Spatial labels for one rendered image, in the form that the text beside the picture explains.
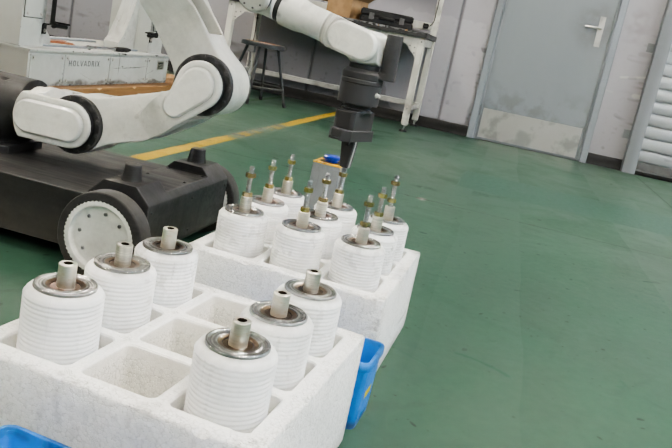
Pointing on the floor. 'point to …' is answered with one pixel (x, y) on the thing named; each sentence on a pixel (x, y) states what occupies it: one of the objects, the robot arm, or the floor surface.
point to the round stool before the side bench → (265, 66)
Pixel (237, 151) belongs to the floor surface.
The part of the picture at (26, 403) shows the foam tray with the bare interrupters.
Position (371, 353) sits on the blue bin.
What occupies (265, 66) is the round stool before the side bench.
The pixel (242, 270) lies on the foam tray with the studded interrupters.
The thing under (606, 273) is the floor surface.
